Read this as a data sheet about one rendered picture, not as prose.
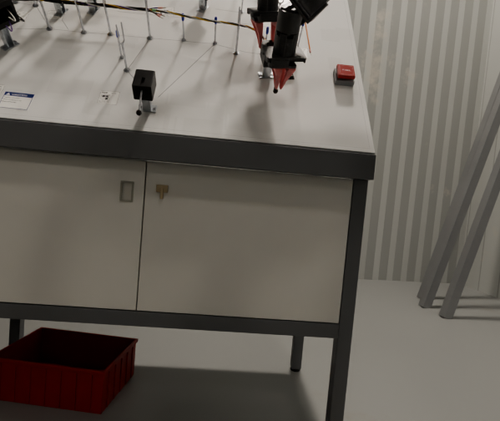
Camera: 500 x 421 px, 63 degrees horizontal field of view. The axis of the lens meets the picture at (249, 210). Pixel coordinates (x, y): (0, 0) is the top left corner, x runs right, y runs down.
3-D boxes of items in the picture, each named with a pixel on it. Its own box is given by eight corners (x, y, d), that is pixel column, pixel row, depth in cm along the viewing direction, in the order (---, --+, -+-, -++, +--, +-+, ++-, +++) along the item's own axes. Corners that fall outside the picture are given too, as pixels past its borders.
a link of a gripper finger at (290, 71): (260, 82, 111) (264, 48, 104) (285, 82, 112) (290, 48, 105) (265, 95, 106) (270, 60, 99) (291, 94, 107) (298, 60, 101)
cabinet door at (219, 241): (339, 324, 111) (354, 180, 109) (135, 311, 107) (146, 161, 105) (336, 321, 114) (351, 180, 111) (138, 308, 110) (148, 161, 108)
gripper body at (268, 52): (260, 53, 105) (264, 23, 99) (298, 53, 107) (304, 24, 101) (266, 65, 100) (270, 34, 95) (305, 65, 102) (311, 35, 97)
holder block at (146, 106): (132, 133, 101) (126, 103, 93) (140, 99, 108) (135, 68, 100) (150, 135, 102) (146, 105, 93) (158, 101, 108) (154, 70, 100)
